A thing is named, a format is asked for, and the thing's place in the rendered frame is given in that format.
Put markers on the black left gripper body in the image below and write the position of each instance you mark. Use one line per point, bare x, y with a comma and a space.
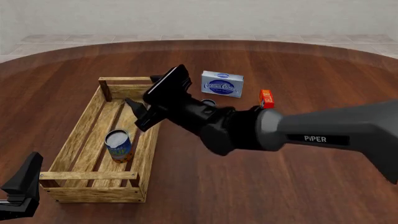
18, 208

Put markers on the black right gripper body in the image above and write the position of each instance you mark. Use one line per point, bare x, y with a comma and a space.
152, 117

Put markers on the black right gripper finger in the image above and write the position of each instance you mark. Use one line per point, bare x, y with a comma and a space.
136, 108
155, 78

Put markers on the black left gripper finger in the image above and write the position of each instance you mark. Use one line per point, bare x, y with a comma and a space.
28, 177

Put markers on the blue alphabet soup tin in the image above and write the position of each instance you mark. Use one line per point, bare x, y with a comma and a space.
119, 147

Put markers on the grey and black right arm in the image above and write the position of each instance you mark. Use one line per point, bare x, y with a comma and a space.
311, 126

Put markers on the wooden slat tray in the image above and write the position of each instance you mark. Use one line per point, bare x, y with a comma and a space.
90, 175

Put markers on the dark tin with grey lid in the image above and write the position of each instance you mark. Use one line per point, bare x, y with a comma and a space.
207, 101

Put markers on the blue cream cheese box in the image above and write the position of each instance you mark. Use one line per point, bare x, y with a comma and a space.
221, 85

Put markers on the orange butter box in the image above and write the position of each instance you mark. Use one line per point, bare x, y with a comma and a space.
266, 98

